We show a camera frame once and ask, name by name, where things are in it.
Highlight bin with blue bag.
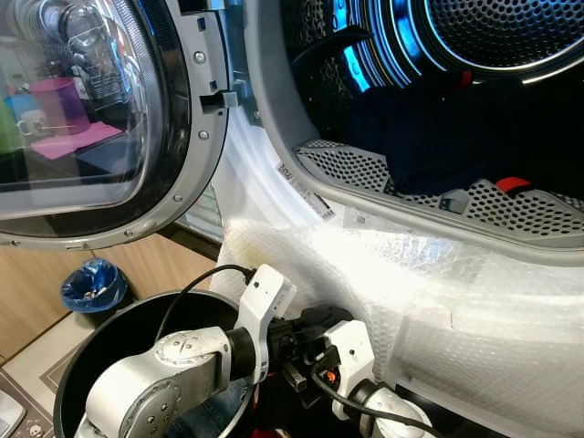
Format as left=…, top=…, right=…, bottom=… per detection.
left=60, top=257, right=130, bottom=316

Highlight round glass washer door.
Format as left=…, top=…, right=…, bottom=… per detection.
left=0, top=0, right=231, bottom=250

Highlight clear bubble wrap sheet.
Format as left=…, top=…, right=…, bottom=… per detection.
left=212, top=219, right=584, bottom=437

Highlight white label with round logo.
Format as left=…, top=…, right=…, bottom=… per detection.
left=342, top=208, right=393, bottom=230

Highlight grey perforated filter panel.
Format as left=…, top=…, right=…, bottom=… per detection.
left=294, top=139, right=584, bottom=240

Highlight small red cloth piece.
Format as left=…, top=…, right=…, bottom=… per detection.
left=495, top=177, right=532, bottom=195

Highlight black drum paddle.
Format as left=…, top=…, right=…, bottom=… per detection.
left=290, top=26, right=370, bottom=88

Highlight black round laundry bucket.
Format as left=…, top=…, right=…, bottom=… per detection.
left=53, top=290, right=266, bottom=438

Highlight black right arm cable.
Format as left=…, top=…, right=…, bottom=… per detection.
left=310, top=365, right=430, bottom=434

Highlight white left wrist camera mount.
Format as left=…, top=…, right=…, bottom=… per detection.
left=235, top=265, right=297, bottom=384

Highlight blue denim garment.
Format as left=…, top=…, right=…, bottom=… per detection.
left=164, top=379, right=252, bottom=438

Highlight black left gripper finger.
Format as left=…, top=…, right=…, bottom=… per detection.
left=314, top=306, right=354, bottom=342

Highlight grey patterned floor mat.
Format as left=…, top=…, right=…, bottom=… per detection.
left=0, top=365, right=69, bottom=438

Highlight long white label sticker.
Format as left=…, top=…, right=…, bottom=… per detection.
left=276, top=162, right=337, bottom=222

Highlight grey door latch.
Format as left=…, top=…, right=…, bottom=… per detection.
left=196, top=89, right=240, bottom=112

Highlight white washing machine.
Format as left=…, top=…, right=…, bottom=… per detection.
left=178, top=0, right=584, bottom=438

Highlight dark navy garment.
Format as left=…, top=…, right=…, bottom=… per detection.
left=347, top=78, right=584, bottom=197

